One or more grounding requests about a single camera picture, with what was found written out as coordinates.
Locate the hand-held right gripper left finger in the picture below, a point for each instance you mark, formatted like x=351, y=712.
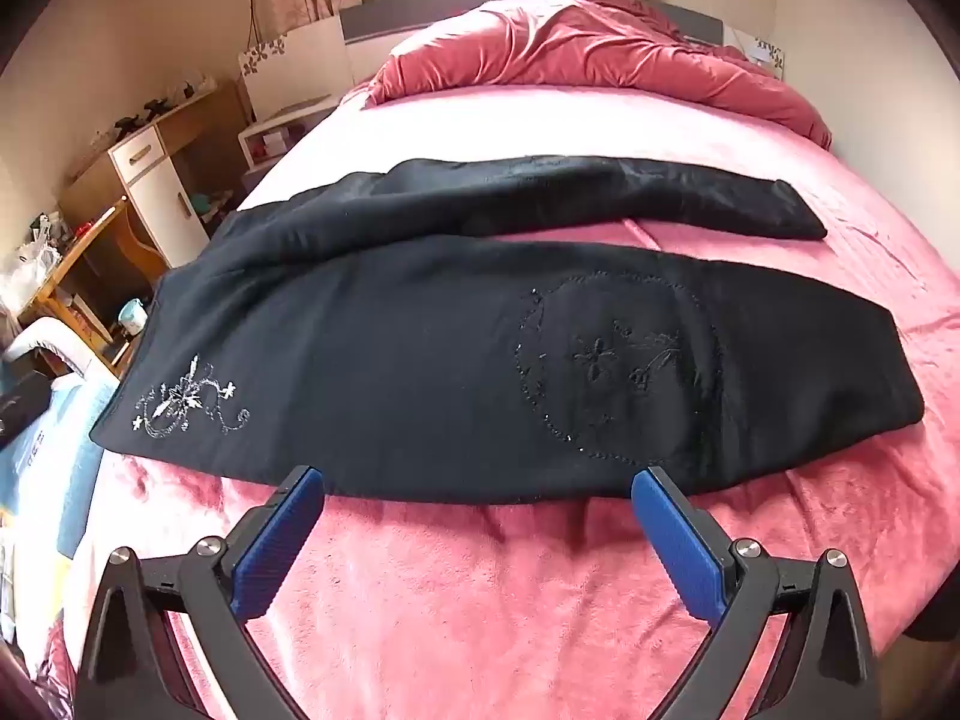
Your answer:
x=274, y=547

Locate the pink bed blanket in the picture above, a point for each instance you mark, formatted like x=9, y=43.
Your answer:
x=487, y=615

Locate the small black tool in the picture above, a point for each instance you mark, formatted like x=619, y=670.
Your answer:
x=157, y=109
x=129, y=123

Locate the clear plastic bag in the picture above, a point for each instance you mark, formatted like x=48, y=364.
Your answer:
x=30, y=262

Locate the black pants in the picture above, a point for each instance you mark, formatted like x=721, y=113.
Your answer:
x=412, y=360

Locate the white flower-print nightstand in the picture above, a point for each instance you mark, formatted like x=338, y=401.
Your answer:
x=300, y=67

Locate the white flower-print panel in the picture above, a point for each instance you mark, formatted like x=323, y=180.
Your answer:
x=765, y=52

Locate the red duvet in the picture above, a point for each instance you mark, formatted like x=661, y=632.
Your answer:
x=600, y=52

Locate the wooden desk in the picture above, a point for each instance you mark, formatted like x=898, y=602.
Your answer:
x=82, y=255

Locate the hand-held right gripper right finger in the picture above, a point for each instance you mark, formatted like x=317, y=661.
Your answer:
x=679, y=540

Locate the white and wood cabinet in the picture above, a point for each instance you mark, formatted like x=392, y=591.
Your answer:
x=157, y=210

